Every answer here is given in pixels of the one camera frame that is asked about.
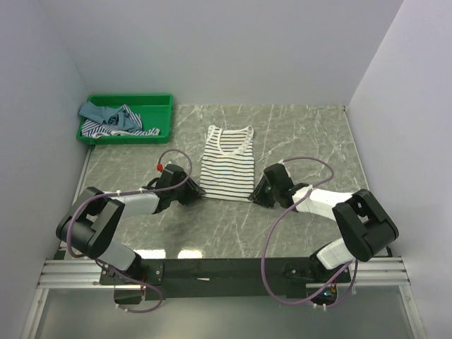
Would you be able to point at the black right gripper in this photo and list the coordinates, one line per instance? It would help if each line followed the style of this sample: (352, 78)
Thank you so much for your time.
(257, 195)

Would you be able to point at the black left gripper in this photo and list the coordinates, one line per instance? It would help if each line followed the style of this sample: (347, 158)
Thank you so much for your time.
(194, 191)

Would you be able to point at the black white striped tank top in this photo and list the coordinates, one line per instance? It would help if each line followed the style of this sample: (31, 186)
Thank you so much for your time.
(227, 164)

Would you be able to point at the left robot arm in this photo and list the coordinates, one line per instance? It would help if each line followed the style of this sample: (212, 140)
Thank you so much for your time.
(90, 224)

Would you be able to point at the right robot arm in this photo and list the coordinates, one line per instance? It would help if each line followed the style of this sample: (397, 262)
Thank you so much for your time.
(365, 227)

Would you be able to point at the teal tank top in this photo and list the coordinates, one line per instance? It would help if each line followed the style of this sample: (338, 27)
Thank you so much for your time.
(119, 117)

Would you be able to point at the navy white striped tank top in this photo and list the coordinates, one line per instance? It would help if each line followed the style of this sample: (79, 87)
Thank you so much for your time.
(91, 129)

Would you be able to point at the green plastic bin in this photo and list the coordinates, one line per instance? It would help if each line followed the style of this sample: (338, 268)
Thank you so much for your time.
(155, 111)

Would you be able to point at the black base beam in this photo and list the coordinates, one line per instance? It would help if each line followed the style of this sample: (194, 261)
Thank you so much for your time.
(155, 279)

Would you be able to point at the aluminium rail frame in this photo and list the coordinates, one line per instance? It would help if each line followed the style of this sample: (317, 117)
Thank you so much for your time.
(69, 302)

